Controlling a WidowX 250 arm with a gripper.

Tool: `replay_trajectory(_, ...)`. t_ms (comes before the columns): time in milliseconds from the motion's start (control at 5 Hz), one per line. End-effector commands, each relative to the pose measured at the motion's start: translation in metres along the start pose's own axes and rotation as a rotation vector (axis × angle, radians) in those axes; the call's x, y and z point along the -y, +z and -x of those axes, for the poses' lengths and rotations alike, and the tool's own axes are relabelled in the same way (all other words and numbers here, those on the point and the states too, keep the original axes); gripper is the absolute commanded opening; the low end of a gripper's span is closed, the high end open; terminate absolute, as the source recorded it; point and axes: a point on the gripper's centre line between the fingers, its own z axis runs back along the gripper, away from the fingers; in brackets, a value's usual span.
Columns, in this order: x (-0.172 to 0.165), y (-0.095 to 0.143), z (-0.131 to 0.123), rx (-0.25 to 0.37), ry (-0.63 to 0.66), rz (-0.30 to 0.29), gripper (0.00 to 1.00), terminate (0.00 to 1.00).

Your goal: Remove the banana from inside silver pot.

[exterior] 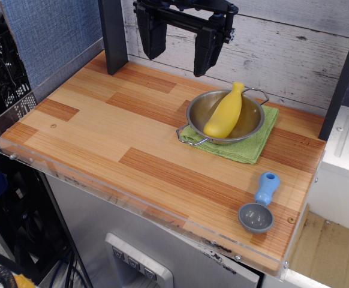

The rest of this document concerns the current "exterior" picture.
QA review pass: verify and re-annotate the clear acrylic table guard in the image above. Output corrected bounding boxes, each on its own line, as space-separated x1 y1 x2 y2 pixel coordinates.
0 53 325 278

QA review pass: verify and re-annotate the dark left upright post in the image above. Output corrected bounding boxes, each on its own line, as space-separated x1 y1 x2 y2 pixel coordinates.
98 0 128 75

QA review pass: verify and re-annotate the dark upright post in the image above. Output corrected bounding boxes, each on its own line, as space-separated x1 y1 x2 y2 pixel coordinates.
98 0 128 75
318 51 349 141

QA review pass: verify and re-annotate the black perforated crate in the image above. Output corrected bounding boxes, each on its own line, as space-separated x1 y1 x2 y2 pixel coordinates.
0 28 37 117

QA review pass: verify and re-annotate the dark right upright post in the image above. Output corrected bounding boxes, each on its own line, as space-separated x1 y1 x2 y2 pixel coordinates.
318 51 349 141

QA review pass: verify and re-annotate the yellow toy banana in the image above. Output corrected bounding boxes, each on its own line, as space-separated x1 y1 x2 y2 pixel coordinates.
203 82 245 139

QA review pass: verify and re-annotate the green folded cloth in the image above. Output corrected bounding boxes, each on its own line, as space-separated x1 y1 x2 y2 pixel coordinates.
195 106 279 164

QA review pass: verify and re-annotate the blue grey measuring scoop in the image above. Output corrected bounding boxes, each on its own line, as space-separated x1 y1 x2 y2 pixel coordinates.
238 172 280 234

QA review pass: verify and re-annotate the white ribbed side unit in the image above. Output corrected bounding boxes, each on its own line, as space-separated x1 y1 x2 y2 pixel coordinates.
307 106 349 229

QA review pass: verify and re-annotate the stainless steel bowl with handles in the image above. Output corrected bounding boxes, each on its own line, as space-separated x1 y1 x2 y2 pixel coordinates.
176 88 269 146

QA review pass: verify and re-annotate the silver dispenser panel with buttons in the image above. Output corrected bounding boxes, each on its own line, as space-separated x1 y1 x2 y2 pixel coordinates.
105 232 174 287

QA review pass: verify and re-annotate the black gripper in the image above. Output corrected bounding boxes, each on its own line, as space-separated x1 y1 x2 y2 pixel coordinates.
133 1 239 76

